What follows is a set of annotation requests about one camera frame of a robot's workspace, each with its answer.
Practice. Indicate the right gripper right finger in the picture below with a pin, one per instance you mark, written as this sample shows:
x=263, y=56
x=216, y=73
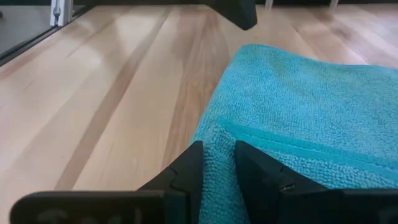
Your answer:
x=267, y=193

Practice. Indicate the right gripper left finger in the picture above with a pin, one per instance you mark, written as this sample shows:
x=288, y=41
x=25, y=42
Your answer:
x=174, y=186

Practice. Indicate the blue microfiber towel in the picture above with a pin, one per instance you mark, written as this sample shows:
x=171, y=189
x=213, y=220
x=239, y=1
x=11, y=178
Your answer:
x=295, y=102

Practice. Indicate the white furniture leg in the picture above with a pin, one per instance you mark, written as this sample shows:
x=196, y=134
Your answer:
x=268, y=3
x=334, y=4

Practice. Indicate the silver aluminium extrusion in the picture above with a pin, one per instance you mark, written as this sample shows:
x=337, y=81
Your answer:
x=60, y=12

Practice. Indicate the black aluminium table frame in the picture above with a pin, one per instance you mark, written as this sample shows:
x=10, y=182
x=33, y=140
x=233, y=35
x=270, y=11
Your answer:
x=25, y=46

